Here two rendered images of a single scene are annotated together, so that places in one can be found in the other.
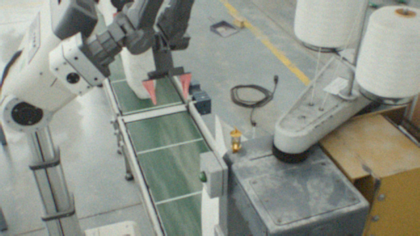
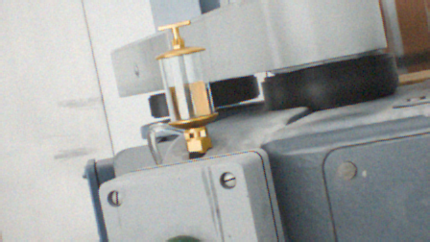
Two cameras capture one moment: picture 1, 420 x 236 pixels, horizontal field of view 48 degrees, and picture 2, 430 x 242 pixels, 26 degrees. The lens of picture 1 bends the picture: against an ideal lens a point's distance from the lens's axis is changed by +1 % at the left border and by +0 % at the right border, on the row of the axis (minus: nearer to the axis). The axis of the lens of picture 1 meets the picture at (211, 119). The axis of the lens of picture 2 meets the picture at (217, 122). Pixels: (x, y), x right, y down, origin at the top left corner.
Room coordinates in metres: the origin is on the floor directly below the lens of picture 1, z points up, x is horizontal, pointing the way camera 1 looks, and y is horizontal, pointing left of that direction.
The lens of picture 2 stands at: (0.57, 0.34, 1.37)
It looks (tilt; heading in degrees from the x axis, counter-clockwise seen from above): 3 degrees down; 308
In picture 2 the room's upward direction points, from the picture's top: 11 degrees counter-clockwise
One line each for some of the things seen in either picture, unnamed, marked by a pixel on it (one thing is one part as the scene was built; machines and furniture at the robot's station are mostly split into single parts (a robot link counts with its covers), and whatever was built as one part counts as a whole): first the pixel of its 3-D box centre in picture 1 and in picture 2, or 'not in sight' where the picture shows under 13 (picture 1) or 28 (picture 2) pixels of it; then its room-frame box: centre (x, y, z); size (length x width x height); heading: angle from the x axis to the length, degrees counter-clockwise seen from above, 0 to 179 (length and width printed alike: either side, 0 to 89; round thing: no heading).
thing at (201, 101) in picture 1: (194, 95); not in sight; (2.72, 0.12, 0.35); 0.30 x 0.15 x 0.15; 20
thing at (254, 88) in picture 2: not in sight; (204, 98); (1.19, -0.43, 1.35); 0.12 x 0.12 x 0.04
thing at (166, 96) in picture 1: (121, 45); not in sight; (3.53, 0.74, 0.34); 2.21 x 0.39 x 0.09; 20
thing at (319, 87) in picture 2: (291, 147); (329, 84); (0.89, -0.19, 1.35); 0.09 x 0.09 x 0.03
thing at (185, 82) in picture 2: (235, 139); (186, 86); (0.90, -0.06, 1.37); 0.03 x 0.02 x 0.03; 20
